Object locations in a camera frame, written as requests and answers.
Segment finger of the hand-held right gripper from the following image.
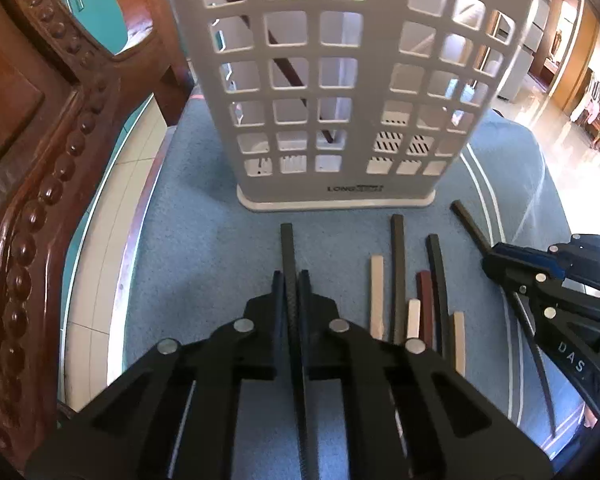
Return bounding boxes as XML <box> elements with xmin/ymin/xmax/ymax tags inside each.
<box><xmin>482</xmin><ymin>242</ymin><xmax>600</xmax><ymax>323</ymax></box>
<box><xmin>549</xmin><ymin>233</ymin><xmax>600</xmax><ymax>297</ymax></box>

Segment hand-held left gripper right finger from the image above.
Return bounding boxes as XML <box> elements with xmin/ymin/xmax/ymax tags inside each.
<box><xmin>299</xmin><ymin>269</ymin><xmax>554</xmax><ymax>480</ymax></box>

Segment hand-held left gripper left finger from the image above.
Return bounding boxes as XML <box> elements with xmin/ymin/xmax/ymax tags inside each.
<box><xmin>25</xmin><ymin>270</ymin><xmax>287</xmax><ymax>480</ymax></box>

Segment textured black chopstick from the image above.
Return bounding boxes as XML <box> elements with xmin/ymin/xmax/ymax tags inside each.
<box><xmin>280</xmin><ymin>223</ymin><xmax>323</xmax><ymax>480</ymax></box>

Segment thin black chopstick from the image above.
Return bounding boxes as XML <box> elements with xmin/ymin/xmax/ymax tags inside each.
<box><xmin>450</xmin><ymin>199</ymin><xmax>559</xmax><ymax>439</ymax></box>

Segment long white chopstick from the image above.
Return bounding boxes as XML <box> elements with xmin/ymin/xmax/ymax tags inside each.
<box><xmin>369</xmin><ymin>255</ymin><xmax>385</xmax><ymax>340</ymax></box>

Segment curved black chopstick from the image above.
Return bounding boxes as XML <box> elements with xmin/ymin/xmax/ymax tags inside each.
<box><xmin>426</xmin><ymin>233</ymin><xmax>454</xmax><ymax>361</ymax></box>

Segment dark grey chopstick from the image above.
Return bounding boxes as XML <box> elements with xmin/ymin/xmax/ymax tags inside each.
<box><xmin>390</xmin><ymin>214</ymin><xmax>407</xmax><ymax>346</ymax></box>

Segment beige chopstick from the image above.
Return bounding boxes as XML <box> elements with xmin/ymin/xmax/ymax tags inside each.
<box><xmin>452</xmin><ymin>311</ymin><xmax>467</xmax><ymax>377</ymax></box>

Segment short white chopstick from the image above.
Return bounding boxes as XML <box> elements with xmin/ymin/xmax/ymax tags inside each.
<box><xmin>407</xmin><ymin>298</ymin><xmax>422</xmax><ymax>340</ymax></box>

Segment red-brown chopstick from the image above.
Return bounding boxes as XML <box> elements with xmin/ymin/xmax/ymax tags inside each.
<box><xmin>415</xmin><ymin>270</ymin><xmax>436</xmax><ymax>352</ymax></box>

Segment white plastic utensil basket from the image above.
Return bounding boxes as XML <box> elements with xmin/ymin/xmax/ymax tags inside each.
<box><xmin>160</xmin><ymin>0</ymin><xmax>543</xmax><ymax>212</ymax></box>

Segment blue striped cloth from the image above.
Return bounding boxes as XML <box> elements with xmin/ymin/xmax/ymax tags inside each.
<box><xmin>115</xmin><ymin>95</ymin><xmax>573</xmax><ymax>461</ymax></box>

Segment grey refrigerator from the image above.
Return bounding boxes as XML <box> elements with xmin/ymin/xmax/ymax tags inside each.
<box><xmin>497</xmin><ymin>0</ymin><xmax>553</xmax><ymax>103</ymax></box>

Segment dark brown chopstick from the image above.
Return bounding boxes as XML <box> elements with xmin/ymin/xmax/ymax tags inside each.
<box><xmin>207</xmin><ymin>0</ymin><xmax>348</xmax><ymax>148</ymax></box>

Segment carved wooden chair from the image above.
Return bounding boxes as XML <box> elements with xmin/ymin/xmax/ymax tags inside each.
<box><xmin>0</xmin><ymin>0</ymin><xmax>196</xmax><ymax>461</ymax></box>

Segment teal lower kitchen cabinets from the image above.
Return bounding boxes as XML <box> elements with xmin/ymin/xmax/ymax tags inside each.
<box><xmin>45</xmin><ymin>0</ymin><xmax>131</xmax><ymax>56</ymax></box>

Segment wooden door frame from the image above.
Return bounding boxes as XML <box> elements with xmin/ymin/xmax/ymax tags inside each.
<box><xmin>552</xmin><ymin>0</ymin><xmax>600</xmax><ymax>113</ymax></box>

